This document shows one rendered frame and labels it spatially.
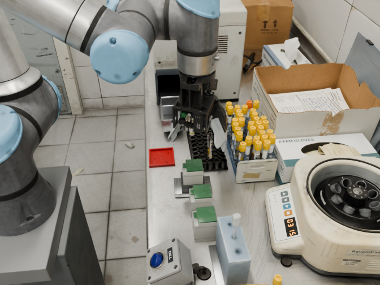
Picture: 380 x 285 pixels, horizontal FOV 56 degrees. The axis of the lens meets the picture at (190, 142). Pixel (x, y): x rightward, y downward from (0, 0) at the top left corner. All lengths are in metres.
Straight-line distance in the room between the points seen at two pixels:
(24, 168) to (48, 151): 1.74
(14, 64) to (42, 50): 1.77
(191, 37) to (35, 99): 0.36
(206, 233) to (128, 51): 0.43
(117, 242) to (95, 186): 0.43
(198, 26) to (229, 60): 0.52
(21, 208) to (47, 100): 0.23
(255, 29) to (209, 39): 0.89
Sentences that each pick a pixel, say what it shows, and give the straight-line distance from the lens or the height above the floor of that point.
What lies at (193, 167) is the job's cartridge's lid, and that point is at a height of 0.96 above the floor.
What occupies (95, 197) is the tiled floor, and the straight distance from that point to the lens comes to 2.12.
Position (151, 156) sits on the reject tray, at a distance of 0.98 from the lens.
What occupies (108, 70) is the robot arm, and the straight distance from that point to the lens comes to 0.52.
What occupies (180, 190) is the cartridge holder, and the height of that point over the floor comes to 0.89.
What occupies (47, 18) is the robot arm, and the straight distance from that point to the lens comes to 0.54.
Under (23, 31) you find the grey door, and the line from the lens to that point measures 2.54.
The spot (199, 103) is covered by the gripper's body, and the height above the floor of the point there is 1.15.
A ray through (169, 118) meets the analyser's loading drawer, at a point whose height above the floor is 0.91.
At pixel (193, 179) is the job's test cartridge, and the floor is 0.93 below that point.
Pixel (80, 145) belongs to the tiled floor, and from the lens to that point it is 2.48.
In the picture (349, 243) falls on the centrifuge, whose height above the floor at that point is 0.99.
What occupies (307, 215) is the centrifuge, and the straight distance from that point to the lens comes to 0.73.
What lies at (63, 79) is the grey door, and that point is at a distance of 2.64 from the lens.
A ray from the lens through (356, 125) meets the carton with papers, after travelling 1.03.
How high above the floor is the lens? 1.53
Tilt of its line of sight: 40 degrees down
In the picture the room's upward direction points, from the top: straight up
